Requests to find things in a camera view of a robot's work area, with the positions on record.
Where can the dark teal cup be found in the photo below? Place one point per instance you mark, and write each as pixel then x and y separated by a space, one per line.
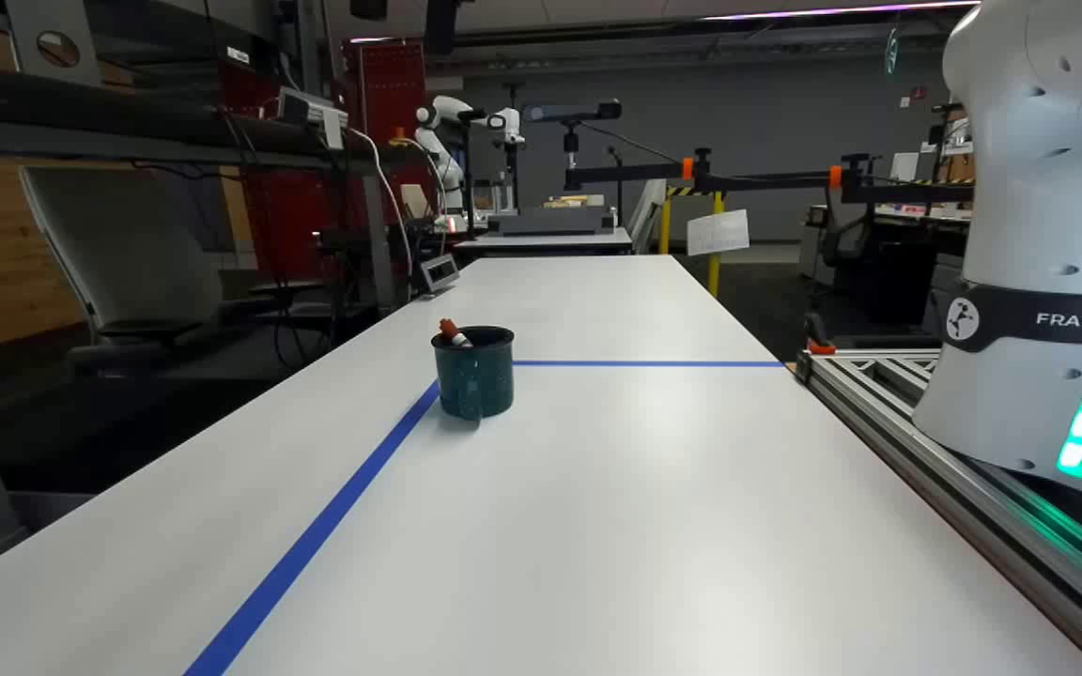
pixel 478 375

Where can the red and white marker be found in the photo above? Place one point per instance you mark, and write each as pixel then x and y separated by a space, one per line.
pixel 454 336

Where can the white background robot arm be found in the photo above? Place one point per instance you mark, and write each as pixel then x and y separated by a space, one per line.
pixel 446 110

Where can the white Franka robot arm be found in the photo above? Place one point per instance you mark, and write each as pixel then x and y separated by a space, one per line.
pixel 1010 382

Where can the white paper sign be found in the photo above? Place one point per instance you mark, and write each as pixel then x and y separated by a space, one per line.
pixel 718 235

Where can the red machine cabinet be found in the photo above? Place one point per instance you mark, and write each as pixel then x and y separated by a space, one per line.
pixel 382 87

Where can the blue tape line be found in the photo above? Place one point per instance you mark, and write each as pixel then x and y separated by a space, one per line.
pixel 228 645

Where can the black horizontal camera boom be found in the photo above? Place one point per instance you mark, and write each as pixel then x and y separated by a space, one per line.
pixel 852 178

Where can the aluminium rail base frame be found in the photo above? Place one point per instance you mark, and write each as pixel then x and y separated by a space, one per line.
pixel 1031 530

